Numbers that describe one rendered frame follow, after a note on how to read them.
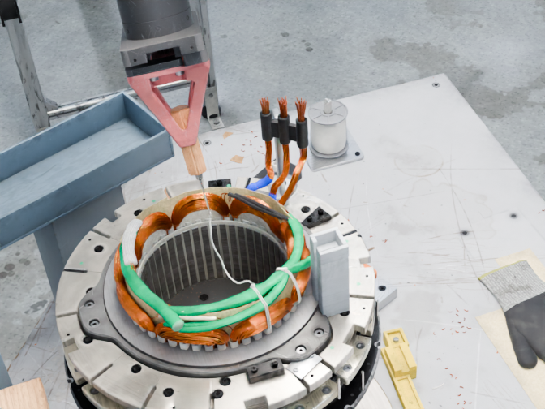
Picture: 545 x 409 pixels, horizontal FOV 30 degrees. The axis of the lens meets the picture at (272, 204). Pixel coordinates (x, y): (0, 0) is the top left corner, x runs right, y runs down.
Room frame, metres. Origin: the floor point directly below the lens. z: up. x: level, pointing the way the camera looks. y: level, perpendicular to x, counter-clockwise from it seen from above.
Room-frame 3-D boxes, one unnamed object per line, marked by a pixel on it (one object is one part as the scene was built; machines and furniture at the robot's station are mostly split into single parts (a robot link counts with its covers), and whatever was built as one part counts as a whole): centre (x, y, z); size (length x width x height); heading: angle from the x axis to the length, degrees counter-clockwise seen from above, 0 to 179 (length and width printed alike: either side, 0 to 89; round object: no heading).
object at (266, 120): (0.79, -0.02, 1.21); 0.04 x 0.04 x 0.03; 15
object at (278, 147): (0.81, -0.01, 1.15); 0.03 x 0.02 x 0.12; 7
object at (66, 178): (0.95, 0.25, 0.92); 0.25 x 0.11 x 0.28; 125
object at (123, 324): (0.69, 0.06, 1.05); 0.22 x 0.22 x 0.12
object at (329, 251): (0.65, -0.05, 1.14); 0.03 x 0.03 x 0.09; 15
